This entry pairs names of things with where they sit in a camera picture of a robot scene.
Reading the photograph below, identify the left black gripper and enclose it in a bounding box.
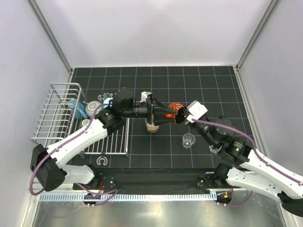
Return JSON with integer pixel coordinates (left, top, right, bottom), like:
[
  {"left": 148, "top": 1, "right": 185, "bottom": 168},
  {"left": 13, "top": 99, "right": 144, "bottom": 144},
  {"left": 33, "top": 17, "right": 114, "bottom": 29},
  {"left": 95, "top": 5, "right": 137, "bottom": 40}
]
[{"left": 122, "top": 96, "right": 176, "bottom": 125}]

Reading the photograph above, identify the orange black ceramic cup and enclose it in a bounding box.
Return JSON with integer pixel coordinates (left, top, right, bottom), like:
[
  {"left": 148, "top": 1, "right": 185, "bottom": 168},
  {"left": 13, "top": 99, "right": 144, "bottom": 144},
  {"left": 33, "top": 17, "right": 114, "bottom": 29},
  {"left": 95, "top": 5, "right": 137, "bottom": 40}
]
[{"left": 165, "top": 102, "right": 186, "bottom": 124}]

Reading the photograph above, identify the light blue tall mug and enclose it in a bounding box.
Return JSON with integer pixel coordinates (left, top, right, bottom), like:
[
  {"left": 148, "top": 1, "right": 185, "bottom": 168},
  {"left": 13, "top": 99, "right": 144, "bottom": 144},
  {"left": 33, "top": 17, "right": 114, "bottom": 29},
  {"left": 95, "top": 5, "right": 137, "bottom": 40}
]
[{"left": 102, "top": 97, "right": 113, "bottom": 109}]

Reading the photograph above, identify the grey ceramic mug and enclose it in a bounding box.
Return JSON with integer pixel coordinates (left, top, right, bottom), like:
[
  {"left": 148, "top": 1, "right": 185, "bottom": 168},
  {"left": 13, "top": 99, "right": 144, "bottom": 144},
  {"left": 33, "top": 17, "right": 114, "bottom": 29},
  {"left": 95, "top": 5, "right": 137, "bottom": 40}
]
[{"left": 85, "top": 101, "right": 101, "bottom": 118}]

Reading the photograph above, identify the mint green cup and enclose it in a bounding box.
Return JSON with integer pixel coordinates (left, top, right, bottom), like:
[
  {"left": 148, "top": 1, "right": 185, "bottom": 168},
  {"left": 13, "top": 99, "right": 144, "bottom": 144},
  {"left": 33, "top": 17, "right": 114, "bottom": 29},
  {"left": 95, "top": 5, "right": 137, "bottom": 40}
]
[{"left": 81, "top": 119, "right": 90, "bottom": 127}]

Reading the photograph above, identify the blue ceramic mug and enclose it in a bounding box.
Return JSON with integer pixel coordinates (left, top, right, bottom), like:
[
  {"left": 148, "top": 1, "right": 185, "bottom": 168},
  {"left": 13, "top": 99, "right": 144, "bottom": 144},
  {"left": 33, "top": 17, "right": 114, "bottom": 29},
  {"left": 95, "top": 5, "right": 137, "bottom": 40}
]
[{"left": 68, "top": 99, "right": 88, "bottom": 119}]

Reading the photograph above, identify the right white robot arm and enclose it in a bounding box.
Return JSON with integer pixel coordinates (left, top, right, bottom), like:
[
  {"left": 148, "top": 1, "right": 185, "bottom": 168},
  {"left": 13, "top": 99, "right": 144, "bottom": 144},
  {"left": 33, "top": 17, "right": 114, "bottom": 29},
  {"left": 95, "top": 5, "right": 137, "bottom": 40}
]
[{"left": 187, "top": 115, "right": 303, "bottom": 217}]

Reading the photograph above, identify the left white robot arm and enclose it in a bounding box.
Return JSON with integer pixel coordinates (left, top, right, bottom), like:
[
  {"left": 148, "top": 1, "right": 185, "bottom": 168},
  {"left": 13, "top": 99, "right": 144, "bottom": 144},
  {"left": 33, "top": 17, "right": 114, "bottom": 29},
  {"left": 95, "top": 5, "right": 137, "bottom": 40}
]
[{"left": 29, "top": 87, "right": 177, "bottom": 195}]

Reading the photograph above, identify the large clear plastic cup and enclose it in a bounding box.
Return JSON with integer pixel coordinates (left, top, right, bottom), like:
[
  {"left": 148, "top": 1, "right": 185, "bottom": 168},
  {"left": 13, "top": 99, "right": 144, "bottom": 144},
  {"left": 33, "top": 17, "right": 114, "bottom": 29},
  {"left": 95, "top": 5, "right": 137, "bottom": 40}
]
[{"left": 209, "top": 145, "right": 222, "bottom": 154}]

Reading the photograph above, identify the steel tumbler cup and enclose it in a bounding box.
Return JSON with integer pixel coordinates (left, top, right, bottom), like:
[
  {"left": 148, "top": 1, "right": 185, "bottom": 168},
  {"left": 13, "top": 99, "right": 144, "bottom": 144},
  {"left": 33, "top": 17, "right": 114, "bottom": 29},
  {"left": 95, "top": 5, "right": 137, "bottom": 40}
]
[{"left": 145, "top": 120, "right": 160, "bottom": 133}]

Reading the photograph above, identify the small clear glass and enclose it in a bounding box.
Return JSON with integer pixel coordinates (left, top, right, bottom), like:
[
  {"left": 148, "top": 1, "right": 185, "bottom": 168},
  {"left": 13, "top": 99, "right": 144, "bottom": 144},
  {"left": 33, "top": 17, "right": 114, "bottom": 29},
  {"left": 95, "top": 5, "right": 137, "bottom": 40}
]
[{"left": 182, "top": 133, "right": 196, "bottom": 148}]

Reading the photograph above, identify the black grid mat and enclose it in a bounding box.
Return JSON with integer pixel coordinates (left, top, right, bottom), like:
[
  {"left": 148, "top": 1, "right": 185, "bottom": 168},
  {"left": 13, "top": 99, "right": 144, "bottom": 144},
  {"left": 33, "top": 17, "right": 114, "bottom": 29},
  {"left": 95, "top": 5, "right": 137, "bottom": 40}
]
[{"left": 70, "top": 66, "right": 252, "bottom": 169}]

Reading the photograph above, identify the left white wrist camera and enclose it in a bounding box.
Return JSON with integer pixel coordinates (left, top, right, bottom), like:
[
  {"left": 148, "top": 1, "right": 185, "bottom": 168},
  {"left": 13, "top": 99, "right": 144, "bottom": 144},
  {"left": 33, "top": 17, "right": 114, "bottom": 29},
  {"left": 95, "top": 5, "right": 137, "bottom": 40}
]
[{"left": 140, "top": 91, "right": 153, "bottom": 103}]

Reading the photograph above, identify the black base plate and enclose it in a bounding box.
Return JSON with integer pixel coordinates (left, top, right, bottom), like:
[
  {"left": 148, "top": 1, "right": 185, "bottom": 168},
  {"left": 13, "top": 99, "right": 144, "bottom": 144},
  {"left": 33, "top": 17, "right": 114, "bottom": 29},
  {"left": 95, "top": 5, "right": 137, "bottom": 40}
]
[{"left": 82, "top": 168, "right": 231, "bottom": 195}]

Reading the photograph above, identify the slotted cable duct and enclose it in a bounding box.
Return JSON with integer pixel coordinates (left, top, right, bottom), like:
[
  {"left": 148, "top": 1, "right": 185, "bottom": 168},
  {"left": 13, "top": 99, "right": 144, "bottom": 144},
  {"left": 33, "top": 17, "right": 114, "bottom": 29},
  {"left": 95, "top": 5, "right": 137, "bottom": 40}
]
[{"left": 39, "top": 192, "right": 217, "bottom": 202}]

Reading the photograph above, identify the metal wire dish rack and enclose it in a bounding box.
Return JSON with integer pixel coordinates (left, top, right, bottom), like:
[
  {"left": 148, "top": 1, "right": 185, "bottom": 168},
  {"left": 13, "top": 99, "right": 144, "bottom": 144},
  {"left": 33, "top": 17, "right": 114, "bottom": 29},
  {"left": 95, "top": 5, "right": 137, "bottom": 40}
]
[{"left": 30, "top": 83, "right": 130, "bottom": 159}]

